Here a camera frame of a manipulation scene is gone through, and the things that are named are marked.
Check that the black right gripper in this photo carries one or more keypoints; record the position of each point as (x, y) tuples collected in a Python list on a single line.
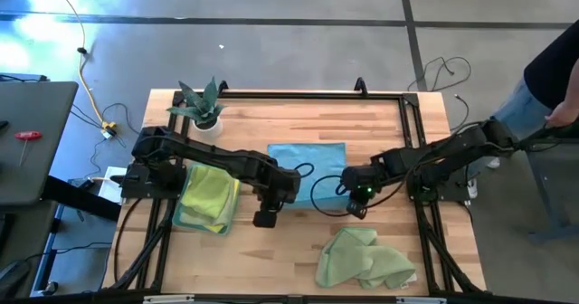
[(359, 182)]

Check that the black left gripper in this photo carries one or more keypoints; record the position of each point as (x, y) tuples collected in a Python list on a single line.
[(278, 188)]

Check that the pale green microfiber towel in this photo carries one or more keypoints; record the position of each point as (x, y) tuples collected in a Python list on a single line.
[(353, 263), (230, 209)]

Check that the yellow microfiber towel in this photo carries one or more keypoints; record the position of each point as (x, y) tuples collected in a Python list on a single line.
[(218, 228)]

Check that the sky blue microfiber towel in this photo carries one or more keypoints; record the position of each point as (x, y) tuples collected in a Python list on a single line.
[(316, 159)]

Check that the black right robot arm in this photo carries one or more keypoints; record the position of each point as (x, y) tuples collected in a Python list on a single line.
[(452, 152)]

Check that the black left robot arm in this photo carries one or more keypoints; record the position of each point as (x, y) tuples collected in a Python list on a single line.
[(212, 157)]

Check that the snake plant in white pot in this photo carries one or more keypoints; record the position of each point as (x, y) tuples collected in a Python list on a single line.
[(203, 109)]

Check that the white paper sheet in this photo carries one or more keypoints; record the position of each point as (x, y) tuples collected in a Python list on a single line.
[(108, 182)]

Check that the grey side table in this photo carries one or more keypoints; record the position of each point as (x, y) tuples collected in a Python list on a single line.
[(45, 168)]

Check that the person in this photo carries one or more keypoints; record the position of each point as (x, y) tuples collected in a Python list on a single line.
[(552, 73)]

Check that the black aluminium table frame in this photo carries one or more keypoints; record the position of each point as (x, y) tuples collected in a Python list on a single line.
[(316, 95)]

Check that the grey metal table frame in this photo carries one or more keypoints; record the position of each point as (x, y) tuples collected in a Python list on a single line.
[(547, 191)]

